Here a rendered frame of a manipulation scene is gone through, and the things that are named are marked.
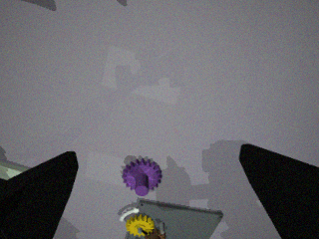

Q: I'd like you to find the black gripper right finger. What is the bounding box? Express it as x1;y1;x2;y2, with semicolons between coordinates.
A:
239;143;319;239

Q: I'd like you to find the brown gear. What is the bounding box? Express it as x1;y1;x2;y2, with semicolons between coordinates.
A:
145;228;166;239

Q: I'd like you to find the yellow gear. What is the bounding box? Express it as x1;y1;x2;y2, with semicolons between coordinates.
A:
127;214;155;236

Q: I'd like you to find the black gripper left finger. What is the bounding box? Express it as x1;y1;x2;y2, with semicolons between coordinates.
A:
0;151;79;239

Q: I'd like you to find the purple gear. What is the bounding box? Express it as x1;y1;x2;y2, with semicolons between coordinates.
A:
123;159;162;196

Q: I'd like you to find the white curved arrow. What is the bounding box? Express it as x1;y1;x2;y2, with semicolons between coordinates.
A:
120;208;140;220

